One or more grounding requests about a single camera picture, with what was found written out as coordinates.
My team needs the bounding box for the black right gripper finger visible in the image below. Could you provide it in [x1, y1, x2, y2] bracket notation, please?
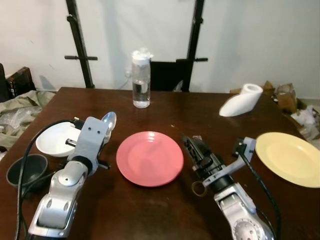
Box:
[192, 136, 214, 164]
[182, 135, 203, 171]

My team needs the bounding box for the silver metal spoon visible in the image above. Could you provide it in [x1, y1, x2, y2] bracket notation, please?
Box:
[101, 111, 117, 137]

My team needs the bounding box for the pink plate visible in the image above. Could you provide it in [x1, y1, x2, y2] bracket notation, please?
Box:
[116, 131, 185, 188]

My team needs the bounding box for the white bowl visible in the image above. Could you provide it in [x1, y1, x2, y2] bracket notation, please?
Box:
[36, 121, 84, 159]

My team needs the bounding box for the white slanted tube object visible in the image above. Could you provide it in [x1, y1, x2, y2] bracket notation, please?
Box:
[219, 83, 264, 118]

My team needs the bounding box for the black chair back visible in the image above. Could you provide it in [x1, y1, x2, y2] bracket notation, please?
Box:
[149, 60, 193, 93]

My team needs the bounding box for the black bowl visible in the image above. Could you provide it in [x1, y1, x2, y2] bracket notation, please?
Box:
[6, 153, 50, 189]

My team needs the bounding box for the yellow plate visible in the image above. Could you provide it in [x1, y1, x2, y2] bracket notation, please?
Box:
[255, 132, 320, 189]

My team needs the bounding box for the clear water bottle white cap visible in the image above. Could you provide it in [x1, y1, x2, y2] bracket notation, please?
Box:
[131, 47, 154, 109]

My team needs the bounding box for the crumpled clear plastic sheet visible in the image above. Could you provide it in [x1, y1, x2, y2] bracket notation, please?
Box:
[0, 90, 57, 152]

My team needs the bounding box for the cardboard box with clutter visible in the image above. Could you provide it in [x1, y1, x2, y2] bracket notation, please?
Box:
[231, 81, 320, 142]

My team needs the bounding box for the black stand pole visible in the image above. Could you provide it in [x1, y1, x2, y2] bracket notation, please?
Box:
[181, 0, 209, 94]
[64, 0, 99, 90]

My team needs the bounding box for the dark brown box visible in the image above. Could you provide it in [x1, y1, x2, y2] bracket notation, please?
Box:
[0, 64, 37, 100]

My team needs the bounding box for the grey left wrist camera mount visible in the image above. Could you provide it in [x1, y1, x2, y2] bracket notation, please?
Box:
[73, 117, 112, 163]

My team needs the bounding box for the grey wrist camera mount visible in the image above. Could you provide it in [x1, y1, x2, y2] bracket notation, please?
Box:
[215, 136, 257, 182]
[73, 117, 112, 163]

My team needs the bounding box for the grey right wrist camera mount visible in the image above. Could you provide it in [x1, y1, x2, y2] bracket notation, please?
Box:
[215, 136, 257, 182]

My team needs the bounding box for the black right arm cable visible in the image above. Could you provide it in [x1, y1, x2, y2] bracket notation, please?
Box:
[191, 148, 282, 240]

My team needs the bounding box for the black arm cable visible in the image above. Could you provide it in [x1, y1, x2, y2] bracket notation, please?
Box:
[191, 148, 282, 240]
[15, 118, 85, 240]

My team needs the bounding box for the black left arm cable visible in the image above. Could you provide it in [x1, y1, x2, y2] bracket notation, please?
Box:
[15, 118, 85, 240]

